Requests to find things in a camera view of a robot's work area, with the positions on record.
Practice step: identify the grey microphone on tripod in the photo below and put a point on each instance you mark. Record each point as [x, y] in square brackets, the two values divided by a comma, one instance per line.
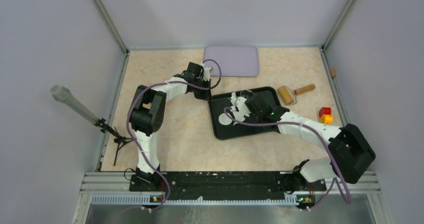
[63, 95]

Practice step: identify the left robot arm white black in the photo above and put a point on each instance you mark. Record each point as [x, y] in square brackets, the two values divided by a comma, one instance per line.
[147, 113]

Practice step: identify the small wooden cork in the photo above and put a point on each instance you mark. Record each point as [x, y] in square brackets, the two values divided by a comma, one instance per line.
[332, 72]

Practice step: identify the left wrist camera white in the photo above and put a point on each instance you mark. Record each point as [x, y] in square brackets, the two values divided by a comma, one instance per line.
[206, 76]

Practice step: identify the lilac rectangular tray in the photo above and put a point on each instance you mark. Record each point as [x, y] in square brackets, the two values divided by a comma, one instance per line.
[234, 60]

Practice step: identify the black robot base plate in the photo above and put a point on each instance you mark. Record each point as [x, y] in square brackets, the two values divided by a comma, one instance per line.
[225, 185]

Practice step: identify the round cut dough wrapper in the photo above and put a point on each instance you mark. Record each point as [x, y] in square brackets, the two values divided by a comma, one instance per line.
[224, 120]

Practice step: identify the red yellow toy block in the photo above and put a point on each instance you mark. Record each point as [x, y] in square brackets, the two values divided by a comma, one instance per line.
[325, 116]

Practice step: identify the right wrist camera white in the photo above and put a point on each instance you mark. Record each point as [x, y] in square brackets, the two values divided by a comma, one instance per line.
[240, 105]

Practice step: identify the wooden dough roller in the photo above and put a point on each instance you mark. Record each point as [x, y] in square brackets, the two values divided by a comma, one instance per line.
[289, 96]

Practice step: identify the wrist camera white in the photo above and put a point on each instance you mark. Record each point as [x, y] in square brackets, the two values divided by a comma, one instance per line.
[206, 76]
[240, 105]

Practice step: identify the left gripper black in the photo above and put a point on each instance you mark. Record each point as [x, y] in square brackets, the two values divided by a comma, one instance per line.
[205, 95]

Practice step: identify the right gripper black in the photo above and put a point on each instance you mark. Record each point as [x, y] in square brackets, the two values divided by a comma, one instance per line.
[251, 118]

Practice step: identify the clear glass cup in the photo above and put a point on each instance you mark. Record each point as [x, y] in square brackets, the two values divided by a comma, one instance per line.
[246, 94]

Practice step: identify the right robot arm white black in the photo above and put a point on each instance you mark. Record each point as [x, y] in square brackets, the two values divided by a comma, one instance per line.
[349, 153]

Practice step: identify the black baking tray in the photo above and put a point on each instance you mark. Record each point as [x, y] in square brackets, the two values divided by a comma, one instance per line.
[223, 100]

